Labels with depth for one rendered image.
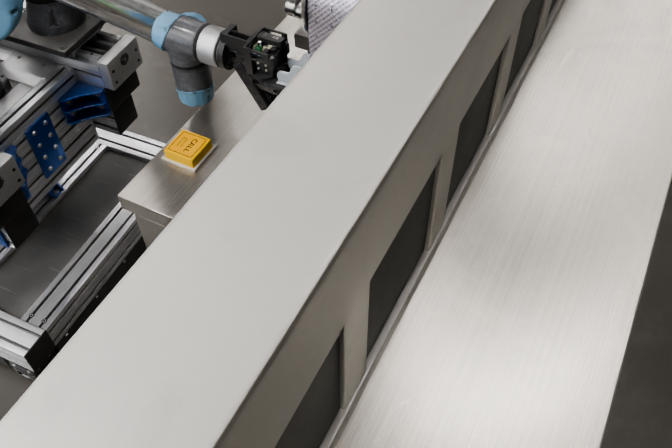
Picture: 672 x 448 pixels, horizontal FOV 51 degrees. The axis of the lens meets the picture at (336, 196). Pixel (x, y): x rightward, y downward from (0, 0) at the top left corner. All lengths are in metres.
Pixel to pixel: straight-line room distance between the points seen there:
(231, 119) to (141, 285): 1.21
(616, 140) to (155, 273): 0.51
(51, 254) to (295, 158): 1.96
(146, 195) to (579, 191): 0.93
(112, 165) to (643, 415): 1.83
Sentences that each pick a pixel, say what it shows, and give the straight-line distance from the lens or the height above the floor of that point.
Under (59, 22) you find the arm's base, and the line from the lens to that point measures 2.02.
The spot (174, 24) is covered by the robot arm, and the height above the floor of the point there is 1.15.
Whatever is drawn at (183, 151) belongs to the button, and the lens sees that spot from 1.44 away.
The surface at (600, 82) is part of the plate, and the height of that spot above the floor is 1.44.
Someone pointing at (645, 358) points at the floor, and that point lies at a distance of 2.35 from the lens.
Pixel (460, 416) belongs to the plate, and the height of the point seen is 1.44.
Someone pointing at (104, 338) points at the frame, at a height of 1.65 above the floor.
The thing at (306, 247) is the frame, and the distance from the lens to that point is 0.33.
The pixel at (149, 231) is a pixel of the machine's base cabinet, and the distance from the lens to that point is 1.45.
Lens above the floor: 1.92
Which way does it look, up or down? 49 degrees down
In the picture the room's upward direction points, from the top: 1 degrees counter-clockwise
